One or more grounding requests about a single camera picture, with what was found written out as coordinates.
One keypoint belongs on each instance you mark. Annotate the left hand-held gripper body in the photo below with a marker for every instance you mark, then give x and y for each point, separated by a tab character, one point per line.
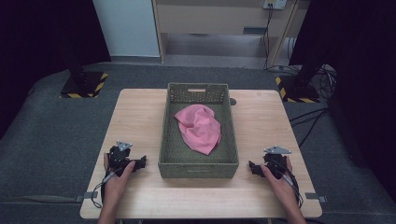
119	158

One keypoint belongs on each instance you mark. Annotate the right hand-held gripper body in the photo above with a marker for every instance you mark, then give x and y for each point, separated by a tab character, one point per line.
275	161

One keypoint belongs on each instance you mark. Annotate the green woven basket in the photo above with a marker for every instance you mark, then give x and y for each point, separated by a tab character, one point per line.
198	161

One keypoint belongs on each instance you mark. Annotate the pink cloth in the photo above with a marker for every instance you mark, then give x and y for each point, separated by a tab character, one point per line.
199	129

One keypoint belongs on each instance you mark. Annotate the person's right hand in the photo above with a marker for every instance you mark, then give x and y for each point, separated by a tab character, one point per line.
280	188

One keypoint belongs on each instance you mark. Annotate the person's left hand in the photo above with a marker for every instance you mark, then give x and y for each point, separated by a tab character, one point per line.
115	185

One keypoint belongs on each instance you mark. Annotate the dark round table grommet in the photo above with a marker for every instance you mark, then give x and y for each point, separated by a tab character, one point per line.
233	101

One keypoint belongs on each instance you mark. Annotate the black striped stand base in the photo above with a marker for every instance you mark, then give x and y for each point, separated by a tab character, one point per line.
88	84
299	91

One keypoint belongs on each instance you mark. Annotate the dark curtain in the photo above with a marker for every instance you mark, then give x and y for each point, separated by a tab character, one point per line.
40	40
364	77

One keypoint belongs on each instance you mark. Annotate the white panel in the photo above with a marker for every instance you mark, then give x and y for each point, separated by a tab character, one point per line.
127	28

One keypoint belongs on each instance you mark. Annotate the white power strip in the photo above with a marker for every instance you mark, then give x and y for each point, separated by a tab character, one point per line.
275	3

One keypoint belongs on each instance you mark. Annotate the grey table bracket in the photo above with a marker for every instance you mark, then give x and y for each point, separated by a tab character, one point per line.
88	196
316	197

